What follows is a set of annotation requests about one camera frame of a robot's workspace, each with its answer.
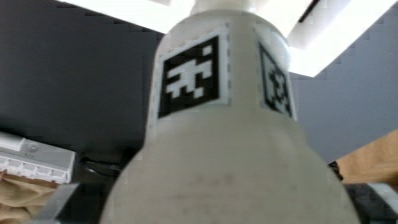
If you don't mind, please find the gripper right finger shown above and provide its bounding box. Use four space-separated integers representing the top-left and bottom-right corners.
345 183 398 224

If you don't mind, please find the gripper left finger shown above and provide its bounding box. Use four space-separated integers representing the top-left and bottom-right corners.
25 183 81 224

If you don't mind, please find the white lamp bulb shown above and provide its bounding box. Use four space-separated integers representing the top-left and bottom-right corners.
100 0 359 224

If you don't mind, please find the white lamp base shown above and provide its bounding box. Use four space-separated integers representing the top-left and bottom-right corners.
56 0 398 78

